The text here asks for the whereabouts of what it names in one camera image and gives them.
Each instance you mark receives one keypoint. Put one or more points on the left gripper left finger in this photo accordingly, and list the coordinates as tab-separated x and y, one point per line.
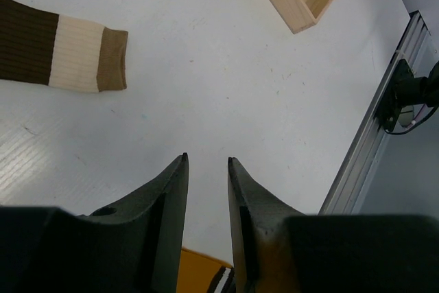
131	245

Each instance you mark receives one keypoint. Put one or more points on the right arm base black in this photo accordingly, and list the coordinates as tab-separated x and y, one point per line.
404	90

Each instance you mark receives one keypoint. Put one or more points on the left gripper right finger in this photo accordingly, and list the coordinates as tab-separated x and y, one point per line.
279	249

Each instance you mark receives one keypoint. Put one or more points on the aluminium rail frame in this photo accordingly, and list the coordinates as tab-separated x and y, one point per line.
351	184

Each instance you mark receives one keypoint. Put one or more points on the cream brown striped sock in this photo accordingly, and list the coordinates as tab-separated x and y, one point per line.
59	51

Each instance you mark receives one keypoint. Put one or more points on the mustard yellow striped sock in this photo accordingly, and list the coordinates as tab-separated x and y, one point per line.
202	273

